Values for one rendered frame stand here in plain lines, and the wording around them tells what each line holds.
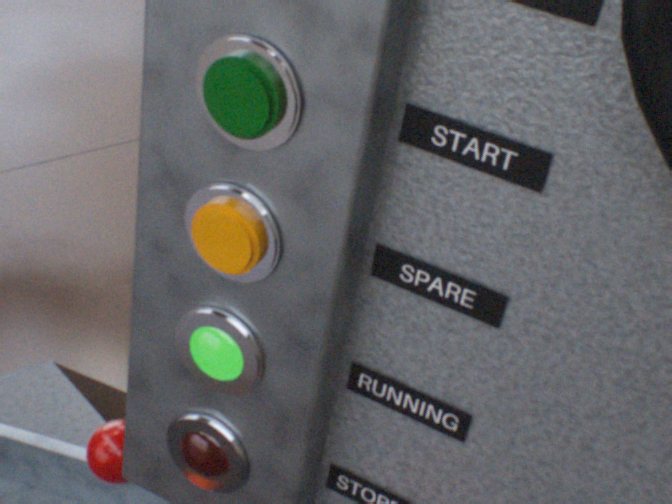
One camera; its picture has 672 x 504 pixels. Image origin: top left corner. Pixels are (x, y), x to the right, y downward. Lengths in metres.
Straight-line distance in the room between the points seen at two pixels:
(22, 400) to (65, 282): 1.53
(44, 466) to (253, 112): 0.54
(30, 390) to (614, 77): 0.87
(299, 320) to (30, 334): 2.11
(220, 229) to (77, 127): 2.92
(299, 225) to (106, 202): 2.57
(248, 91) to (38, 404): 0.79
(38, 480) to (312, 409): 0.48
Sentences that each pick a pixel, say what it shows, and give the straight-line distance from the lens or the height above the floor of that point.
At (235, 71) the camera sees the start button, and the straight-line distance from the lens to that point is 0.31.
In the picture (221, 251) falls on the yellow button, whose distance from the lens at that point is 0.34.
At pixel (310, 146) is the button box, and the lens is 0.31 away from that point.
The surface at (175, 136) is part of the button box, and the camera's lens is 0.34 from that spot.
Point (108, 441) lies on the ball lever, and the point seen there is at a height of 1.19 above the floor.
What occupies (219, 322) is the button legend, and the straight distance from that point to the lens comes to 0.36.
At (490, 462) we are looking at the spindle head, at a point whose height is 1.31.
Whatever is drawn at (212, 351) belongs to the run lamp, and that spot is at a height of 1.32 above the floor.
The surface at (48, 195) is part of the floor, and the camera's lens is 2.92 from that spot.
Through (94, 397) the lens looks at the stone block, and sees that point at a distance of 1.11.
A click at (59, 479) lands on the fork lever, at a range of 0.81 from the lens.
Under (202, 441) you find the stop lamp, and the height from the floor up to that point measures 1.28.
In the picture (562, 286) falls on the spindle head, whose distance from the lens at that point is 0.32.
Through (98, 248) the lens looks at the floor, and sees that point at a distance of 2.71.
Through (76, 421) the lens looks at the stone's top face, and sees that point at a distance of 1.05.
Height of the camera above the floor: 1.56
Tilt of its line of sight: 34 degrees down
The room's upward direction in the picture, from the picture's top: 10 degrees clockwise
